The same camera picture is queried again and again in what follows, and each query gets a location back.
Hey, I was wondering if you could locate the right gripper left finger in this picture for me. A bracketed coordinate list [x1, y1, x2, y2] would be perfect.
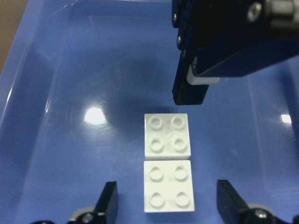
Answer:
[93, 182, 118, 224]

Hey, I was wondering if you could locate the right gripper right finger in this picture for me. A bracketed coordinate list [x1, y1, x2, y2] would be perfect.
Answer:
[216, 180, 249, 224]

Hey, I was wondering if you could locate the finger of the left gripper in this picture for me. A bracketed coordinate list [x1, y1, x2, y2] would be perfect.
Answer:
[172, 0, 208, 105]
[187, 0, 299, 84]

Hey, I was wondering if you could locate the white block robot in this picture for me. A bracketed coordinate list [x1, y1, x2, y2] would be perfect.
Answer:
[143, 160, 195, 213]
[144, 113, 191, 161]

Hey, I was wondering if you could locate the blue plastic tray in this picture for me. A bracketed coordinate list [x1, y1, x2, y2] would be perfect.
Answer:
[0, 0, 299, 224]

